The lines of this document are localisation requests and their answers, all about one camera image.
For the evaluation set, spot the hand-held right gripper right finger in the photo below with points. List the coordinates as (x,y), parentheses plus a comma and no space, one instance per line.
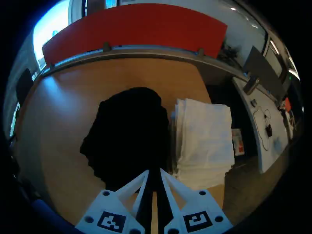
(195,207)

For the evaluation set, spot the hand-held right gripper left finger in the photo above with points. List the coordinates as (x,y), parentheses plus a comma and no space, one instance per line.
(114,207)

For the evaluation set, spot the black towel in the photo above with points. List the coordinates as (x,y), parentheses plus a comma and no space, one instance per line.
(126,136)

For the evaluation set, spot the stack of white towels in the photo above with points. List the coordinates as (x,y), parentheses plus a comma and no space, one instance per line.
(204,136)

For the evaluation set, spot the white desk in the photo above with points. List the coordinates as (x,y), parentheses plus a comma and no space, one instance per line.
(264,126)

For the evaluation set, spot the grey desk screen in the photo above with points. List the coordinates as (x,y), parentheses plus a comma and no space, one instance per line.
(264,70)

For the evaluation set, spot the red desk screen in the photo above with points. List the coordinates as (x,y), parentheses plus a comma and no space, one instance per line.
(136,29)

